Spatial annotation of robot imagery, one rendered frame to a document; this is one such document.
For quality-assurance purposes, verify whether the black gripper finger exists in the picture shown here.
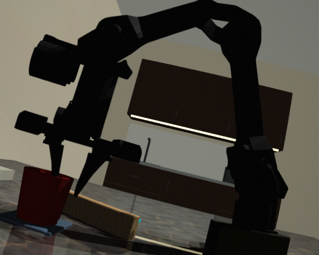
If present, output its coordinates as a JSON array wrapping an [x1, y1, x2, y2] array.
[[74, 152, 112, 197], [43, 140, 64, 177]]

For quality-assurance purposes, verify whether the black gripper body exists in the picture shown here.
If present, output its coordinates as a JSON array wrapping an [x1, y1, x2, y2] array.
[[14, 89, 142, 164]]

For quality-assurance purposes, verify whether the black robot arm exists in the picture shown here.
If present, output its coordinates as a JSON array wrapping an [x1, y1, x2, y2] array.
[[29, 0, 288, 235]]

